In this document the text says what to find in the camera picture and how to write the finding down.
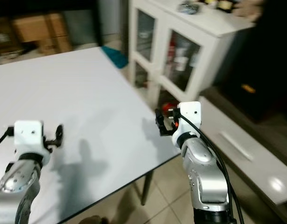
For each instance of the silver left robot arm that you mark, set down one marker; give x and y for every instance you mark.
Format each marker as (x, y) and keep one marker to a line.
(17, 184)

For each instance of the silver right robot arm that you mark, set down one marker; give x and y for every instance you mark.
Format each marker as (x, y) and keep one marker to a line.
(204, 172)

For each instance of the red item in cabinet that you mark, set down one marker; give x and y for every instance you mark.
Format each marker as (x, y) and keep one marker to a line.
(169, 106)

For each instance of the dark metal table leg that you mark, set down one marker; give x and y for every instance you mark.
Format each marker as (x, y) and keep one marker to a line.
(147, 187)

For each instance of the teal chair seat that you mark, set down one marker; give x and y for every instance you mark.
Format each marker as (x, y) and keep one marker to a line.
(114, 57)

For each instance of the orange label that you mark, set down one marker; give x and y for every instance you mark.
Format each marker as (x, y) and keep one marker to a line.
(248, 88)

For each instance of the white glass-door cabinet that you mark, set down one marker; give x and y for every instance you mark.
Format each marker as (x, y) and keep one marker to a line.
(204, 28)

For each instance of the brown cardboard box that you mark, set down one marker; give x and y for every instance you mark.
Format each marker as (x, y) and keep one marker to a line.
(43, 30)

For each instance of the black cabinet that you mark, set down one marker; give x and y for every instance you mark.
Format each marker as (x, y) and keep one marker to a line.
(265, 60)

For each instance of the silver item on cabinet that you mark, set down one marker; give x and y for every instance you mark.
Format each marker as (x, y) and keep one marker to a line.
(189, 6)

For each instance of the yellow jar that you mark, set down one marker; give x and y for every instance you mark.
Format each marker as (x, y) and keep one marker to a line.
(225, 4)

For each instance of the beige plush toy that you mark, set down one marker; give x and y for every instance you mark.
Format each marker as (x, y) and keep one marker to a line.
(248, 9)

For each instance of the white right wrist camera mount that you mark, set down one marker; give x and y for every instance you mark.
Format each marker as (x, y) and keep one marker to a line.
(190, 114)

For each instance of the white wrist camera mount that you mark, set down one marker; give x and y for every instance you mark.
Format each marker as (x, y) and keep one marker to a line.
(190, 114)
(29, 136)

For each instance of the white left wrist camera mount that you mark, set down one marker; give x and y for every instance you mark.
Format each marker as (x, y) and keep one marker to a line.
(29, 136)

